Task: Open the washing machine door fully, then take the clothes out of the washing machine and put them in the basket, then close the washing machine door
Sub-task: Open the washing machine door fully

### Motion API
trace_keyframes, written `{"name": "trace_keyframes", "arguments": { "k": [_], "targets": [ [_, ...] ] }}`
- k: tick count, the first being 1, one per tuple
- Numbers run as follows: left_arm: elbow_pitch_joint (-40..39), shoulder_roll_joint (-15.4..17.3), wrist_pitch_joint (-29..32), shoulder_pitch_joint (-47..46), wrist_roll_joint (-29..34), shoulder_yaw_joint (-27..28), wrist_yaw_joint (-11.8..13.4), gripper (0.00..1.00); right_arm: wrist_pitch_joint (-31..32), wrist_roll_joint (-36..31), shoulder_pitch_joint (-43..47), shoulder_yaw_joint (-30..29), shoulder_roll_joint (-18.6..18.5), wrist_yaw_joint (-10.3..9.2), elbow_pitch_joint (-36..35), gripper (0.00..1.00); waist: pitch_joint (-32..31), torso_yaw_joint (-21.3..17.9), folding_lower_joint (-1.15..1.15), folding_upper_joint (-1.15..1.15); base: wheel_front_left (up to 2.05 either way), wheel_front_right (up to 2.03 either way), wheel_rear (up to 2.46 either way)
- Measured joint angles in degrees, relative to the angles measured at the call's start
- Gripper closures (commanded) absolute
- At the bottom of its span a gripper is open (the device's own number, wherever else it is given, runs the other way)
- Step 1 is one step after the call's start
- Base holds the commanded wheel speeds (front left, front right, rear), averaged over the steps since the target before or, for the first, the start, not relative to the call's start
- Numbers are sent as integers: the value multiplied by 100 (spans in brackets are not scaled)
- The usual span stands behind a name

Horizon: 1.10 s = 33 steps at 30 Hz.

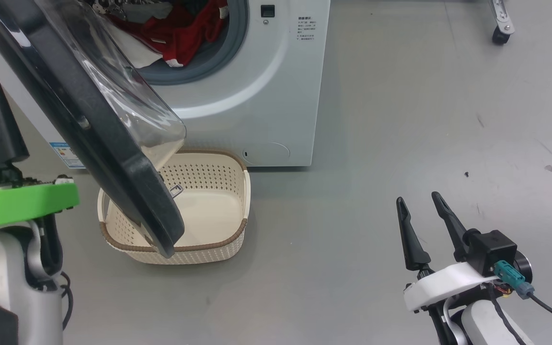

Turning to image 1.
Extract blue energy label sticker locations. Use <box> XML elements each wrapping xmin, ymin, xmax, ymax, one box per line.
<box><xmin>49</xmin><ymin>141</ymin><xmax>85</xmax><ymax>169</ymax></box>

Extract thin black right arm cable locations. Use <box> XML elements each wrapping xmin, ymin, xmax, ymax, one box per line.
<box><xmin>489</xmin><ymin>285</ymin><xmax>528</xmax><ymax>345</ymax></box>

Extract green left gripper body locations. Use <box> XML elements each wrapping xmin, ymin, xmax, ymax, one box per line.
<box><xmin>0</xmin><ymin>163</ymin><xmax>80</xmax><ymax>230</ymax></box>

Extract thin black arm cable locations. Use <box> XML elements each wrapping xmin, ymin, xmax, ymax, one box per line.
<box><xmin>489</xmin><ymin>285</ymin><xmax>528</xmax><ymax>345</ymax></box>
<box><xmin>58</xmin><ymin>271</ymin><xmax>74</xmax><ymax>331</ymax></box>

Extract cream perforated laundry basket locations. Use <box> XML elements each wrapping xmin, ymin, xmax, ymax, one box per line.
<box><xmin>97</xmin><ymin>150</ymin><xmax>251</xmax><ymax>265</ymax></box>

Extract right camera cable teal connector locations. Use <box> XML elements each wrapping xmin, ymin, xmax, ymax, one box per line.
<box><xmin>493</xmin><ymin>260</ymin><xmax>552</xmax><ymax>332</ymax></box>

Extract red garment white cuff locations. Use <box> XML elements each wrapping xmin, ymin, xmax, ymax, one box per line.
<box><xmin>159</xmin><ymin>0</ymin><xmax>230</xmax><ymax>68</ymax></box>

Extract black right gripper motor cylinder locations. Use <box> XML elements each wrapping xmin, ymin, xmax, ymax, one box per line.
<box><xmin>513</xmin><ymin>251</ymin><xmax>533</xmax><ymax>283</ymax></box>

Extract round black glass washer door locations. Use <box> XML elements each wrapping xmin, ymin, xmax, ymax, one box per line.
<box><xmin>0</xmin><ymin>0</ymin><xmax>186</xmax><ymax>258</ymax></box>

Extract round drain filter cover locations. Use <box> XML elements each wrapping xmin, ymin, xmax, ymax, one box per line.
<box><xmin>242</xmin><ymin>142</ymin><xmax>290</xmax><ymax>166</ymax></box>

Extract white front-load washing machine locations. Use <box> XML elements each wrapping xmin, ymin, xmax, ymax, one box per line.
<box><xmin>0</xmin><ymin>0</ymin><xmax>332</xmax><ymax>169</ymax></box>

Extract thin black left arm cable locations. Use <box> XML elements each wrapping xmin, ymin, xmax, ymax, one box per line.
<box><xmin>58</xmin><ymin>271</ymin><xmax>74</xmax><ymax>331</ymax></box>

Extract grey metal table leg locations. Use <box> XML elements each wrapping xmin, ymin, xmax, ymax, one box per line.
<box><xmin>489</xmin><ymin>0</ymin><xmax>515</xmax><ymax>34</ymax></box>

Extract shiny steel washer drum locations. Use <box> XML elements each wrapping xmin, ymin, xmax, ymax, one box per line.
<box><xmin>89</xmin><ymin>0</ymin><xmax>128</xmax><ymax>16</ymax></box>

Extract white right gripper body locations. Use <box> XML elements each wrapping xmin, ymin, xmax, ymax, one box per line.
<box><xmin>403</xmin><ymin>261</ymin><xmax>502</xmax><ymax>313</ymax></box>

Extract grey text notice sticker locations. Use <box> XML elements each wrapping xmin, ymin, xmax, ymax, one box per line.
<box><xmin>297</xmin><ymin>16</ymin><xmax>316</xmax><ymax>42</ymax></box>

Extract red garment curved white stripes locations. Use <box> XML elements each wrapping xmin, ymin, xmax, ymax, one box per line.
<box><xmin>106</xmin><ymin>12</ymin><xmax>181</xmax><ymax>48</ymax></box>

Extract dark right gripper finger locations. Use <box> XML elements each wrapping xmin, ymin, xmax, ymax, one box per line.
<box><xmin>396</xmin><ymin>196</ymin><xmax>432</xmax><ymax>271</ymax></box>
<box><xmin>431</xmin><ymin>192</ymin><xmax>480</xmax><ymax>263</ymax></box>

